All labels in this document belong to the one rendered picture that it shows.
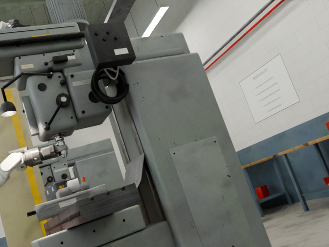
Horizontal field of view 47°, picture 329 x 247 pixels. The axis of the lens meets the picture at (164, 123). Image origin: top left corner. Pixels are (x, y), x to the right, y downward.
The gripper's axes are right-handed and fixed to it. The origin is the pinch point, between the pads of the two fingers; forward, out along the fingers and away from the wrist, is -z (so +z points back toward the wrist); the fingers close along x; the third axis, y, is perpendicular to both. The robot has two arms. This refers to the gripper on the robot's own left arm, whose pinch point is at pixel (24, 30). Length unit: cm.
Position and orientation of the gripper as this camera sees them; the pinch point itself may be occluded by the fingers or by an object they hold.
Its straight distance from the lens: 231.9
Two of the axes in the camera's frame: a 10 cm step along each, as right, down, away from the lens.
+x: -7.5, 1.4, -6.4
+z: -6.6, -1.7, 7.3
